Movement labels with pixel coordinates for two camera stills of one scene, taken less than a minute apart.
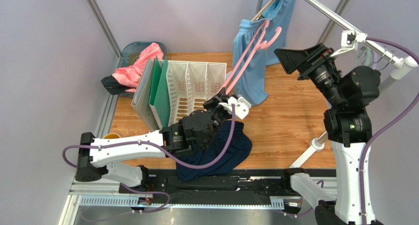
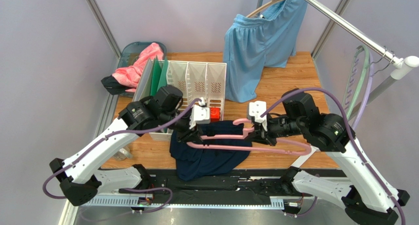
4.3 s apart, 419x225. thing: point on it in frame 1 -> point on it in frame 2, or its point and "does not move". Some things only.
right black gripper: [312, 65] -> [260, 131]
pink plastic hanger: [259, 46] -> [306, 152]
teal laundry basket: [130, 53] does not move
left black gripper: [221, 97] -> [189, 135]
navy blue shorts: [239, 148] does not move
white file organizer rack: [190, 83] does not move
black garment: [112, 86] does not move
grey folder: [141, 98] does not move
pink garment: [131, 76] does not move
